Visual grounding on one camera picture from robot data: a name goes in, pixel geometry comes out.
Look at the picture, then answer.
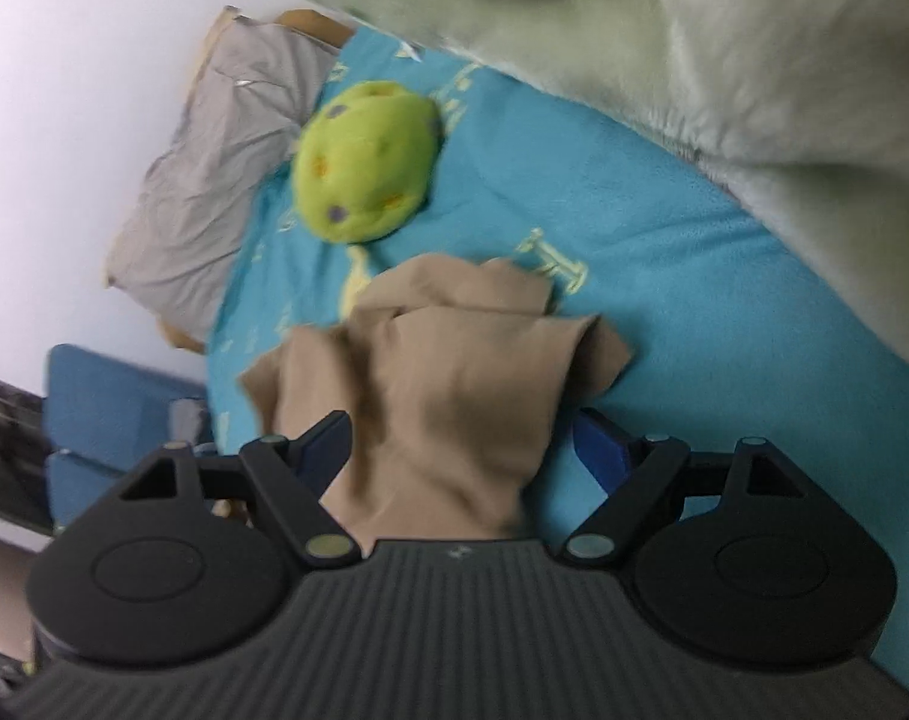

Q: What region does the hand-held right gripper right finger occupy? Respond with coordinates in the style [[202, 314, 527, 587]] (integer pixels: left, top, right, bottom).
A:
[[555, 408, 808, 569]]

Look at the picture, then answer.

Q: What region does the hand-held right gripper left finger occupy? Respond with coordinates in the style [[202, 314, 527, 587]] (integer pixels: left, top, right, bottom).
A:
[[116, 410, 365, 568]]

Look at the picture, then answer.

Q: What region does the tan printed shirt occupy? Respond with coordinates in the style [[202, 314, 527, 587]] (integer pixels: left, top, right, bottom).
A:
[[236, 253, 637, 542]]

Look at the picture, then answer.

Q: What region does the grey cloth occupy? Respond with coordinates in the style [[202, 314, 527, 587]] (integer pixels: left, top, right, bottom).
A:
[[167, 397, 206, 442]]

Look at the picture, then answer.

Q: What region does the turquoise printed bedsheet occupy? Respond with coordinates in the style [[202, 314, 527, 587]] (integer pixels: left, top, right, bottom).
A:
[[203, 28, 909, 695]]

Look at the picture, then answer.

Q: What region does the green spotted plush toy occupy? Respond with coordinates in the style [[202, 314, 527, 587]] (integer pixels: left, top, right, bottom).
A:
[[289, 80, 445, 245]]

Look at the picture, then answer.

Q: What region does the grey pillow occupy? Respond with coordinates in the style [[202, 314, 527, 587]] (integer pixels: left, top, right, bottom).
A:
[[105, 11, 346, 344]]

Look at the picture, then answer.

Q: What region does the pale green fuzzy blanket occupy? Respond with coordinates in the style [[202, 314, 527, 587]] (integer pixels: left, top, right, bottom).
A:
[[255, 0, 909, 385]]

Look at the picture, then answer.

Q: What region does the wooden bed headboard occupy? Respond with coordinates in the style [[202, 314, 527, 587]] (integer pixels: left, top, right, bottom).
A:
[[278, 9, 356, 47]]

